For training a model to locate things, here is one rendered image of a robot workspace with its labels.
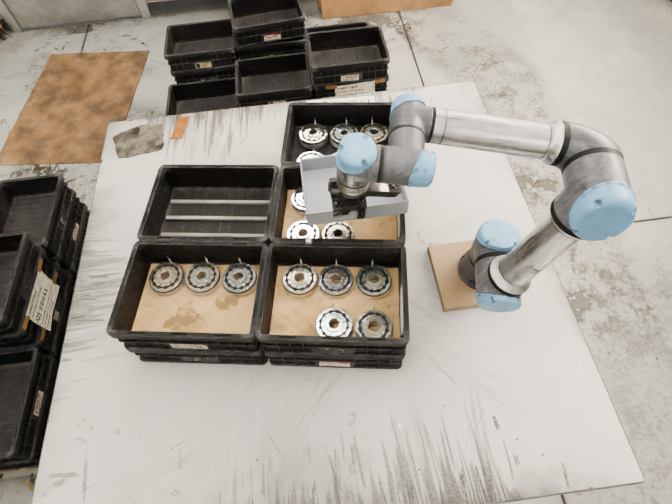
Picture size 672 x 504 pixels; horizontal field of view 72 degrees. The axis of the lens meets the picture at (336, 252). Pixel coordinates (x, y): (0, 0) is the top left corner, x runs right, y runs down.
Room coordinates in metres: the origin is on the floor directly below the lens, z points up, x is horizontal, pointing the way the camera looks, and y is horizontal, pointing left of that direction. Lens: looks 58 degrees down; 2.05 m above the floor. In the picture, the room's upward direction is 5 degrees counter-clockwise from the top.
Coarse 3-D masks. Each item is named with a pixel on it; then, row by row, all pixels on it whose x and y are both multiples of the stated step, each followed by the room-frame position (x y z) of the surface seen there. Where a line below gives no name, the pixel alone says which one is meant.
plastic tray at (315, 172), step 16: (304, 160) 0.91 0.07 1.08; (320, 160) 0.92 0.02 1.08; (304, 176) 0.89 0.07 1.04; (320, 176) 0.89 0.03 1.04; (304, 192) 0.79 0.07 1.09; (320, 192) 0.83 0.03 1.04; (320, 208) 0.77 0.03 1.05; (368, 208) 0.73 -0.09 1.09; (384, 208) 0.73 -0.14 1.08; (400, 208) 0.73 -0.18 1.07
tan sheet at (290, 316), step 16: (320, 272) 0.69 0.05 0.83; (352, 272) 0.68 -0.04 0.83; (288, 304) 0.59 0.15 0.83; (304, 304) 0.59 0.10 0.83; (320, 304) 0.58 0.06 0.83; (336, 304) 0.58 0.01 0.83; (352, 304) 0.58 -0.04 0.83; (368, 304) 0.57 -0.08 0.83; (384, 304) 0.57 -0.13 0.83; (272, 320) 0.55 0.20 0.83; (288, 320) 0.54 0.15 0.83; (304, 320) 0.54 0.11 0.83; (352, 320) 0.53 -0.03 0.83; (352, 336) 0.48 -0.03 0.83
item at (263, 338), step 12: (264, 276) 0.64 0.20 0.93; (264, 288) 0.60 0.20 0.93; (264, 300) 0.56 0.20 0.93; (408, 312) 0.49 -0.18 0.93; (408, 324) 0.46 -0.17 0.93; (264, 336) 0.46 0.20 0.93; (276, 336) 0.46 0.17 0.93; (288, 336) 0.45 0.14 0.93; (300, 336) 0.45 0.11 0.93; (312, 336) 0.45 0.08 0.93; (324, 336) 0.45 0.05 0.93; (336, 336) 0.44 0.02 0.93; (408, 336) 0.43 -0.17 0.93
